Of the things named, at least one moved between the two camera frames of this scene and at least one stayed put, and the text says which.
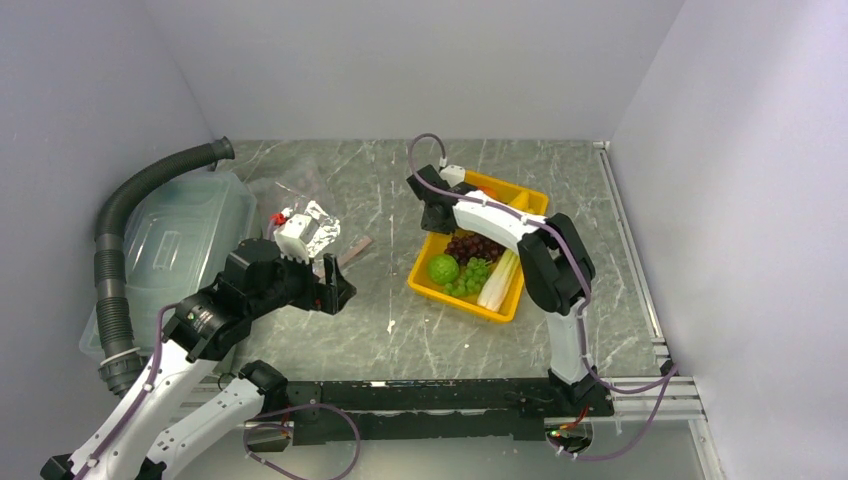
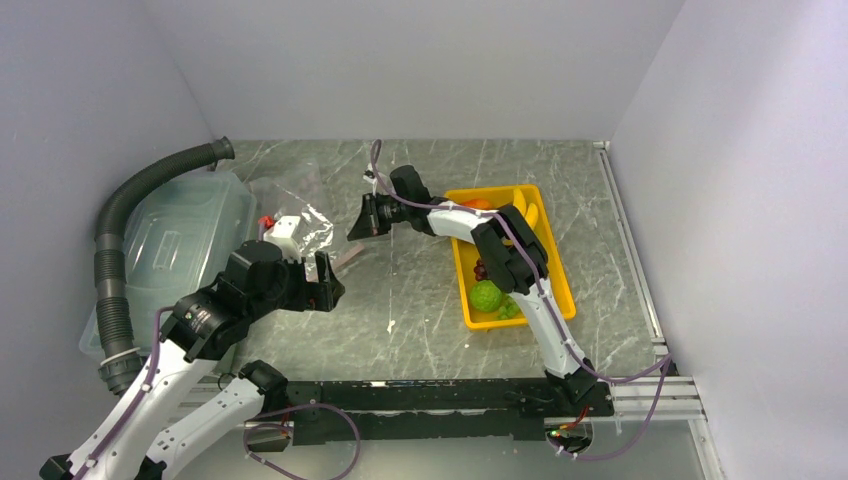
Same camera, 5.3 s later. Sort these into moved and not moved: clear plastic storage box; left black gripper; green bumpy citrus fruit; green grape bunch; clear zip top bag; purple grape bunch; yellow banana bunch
Moved: purple grape bunch; green grape bunch; green bumpy citrus fruit
Not moved: clear plastic storage box; yellow banana bunch; left black gripper; clear zip top bag
